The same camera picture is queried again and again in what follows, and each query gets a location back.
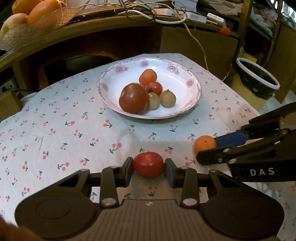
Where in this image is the wooden tv cabinet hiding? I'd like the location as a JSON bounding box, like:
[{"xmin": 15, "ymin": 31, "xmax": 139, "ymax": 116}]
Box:
[{"xmin": 0, "ymin": 6, "xmax": 240, "ymax": 121}]

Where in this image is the large dark red tomato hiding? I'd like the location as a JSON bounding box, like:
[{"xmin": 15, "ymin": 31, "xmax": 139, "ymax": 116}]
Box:
[{"xmin": 119, "ymin": 83, "xmax": 149, "ymax": 114}]

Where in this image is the large orange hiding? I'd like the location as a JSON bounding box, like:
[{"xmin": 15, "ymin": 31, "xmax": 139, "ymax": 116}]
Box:
[
  {"xmin": 12, "ymin": 0, "xmax": 42, "ymax": 15},
  {"xmin": 28, "ymin": 0, "xmax": 62, "ymax": 24}
]

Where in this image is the large orange front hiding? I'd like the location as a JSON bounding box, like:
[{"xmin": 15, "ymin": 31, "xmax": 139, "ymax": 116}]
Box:
[{"xmin": 28, "ymin": 0, "xmax": 62, "ymax": 24}]

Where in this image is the yellow trash bin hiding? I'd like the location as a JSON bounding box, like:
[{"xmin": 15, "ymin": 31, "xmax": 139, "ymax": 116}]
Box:
[{"xmin": 227, "ymin": 57, "xmax": 280, "ymax": 111}]

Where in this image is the glass fruit tray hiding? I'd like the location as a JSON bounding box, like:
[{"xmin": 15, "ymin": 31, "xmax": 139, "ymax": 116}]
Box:
[{"xmin": 1, "ymin": 7, "xmax": 79, "ymax": 51}]

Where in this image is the orange tangerine front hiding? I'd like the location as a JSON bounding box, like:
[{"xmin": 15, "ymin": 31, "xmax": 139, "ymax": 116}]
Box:
[{"xmin": 138, "ymin": 69, "xmax": 157, "ymax": 87}]

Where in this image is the brown kiwi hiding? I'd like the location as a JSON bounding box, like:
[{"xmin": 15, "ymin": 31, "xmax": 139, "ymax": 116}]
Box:
[
  {"xmin": 148, "ymin": 92, "xmax": 161, "ymax": 110},
  {"xmin": 159, "ymin": 89, "xmax": 176, "ymax": 108}
]

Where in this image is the large orange top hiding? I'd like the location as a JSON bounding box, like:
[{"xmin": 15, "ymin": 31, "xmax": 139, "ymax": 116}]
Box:
[{"xmin": 12, "ymin": 0, "xmax": 42, "ymax": 15}]

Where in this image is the white cable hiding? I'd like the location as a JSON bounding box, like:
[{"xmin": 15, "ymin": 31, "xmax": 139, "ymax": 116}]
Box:
[{"xmin": 117, "ymin": 9, "xmax": 187, "ymax": 25}]

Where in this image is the white adapter box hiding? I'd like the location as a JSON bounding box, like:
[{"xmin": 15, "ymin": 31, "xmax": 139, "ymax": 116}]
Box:
[{"xmin": 207, "ymin": 13, "xmax": 227, "ymax": 27}]

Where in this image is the small orange object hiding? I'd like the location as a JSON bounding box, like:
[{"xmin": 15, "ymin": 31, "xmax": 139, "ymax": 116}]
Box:
[{"xmin": 218, "ymin": 27, "xmax": 231, "ymax": 36}]

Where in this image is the white power strip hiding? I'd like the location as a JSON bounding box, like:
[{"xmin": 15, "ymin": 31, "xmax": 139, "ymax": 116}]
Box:
[{"xmin": 155, "ymin": 9, "xmax": 207, "ymax": 25}]

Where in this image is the yellow cable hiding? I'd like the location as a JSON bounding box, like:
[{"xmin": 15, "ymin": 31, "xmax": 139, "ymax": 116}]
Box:
[{"xmin": 78, "ymin": 2, "xmax": 233, "ymax": 82}]

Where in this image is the orange tangerine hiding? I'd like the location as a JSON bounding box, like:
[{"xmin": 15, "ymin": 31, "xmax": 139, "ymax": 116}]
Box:
[
  {"xmin": 194, "ymin": 135, "xmax": 217, "ymax": 154},
  {"xmin": 138, "ymin": 69, "xmax": 157, "ymax": 87}
]

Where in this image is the white floral plate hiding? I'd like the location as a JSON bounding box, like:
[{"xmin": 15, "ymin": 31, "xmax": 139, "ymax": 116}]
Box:
[{"xmin": 97, "ymin": 57, "xmax": 202, "ymax": 120}]

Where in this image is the pale apple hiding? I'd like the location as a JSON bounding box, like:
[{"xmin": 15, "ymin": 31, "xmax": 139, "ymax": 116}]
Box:
[{"xmin": 1, "ymin": 13, "xmax": 28, "ymax": 36}]

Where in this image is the small red tomato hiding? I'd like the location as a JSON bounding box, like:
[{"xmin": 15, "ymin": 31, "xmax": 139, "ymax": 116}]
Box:
[{"xmin": 145, "ymin": 82, "xmax": 163, "ymax": 96}]

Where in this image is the red tomato back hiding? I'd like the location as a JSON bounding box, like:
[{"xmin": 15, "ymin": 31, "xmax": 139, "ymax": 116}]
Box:
[{"xmin": 132, "ymin": 152, "xmax": 164, "ymax": 178}]

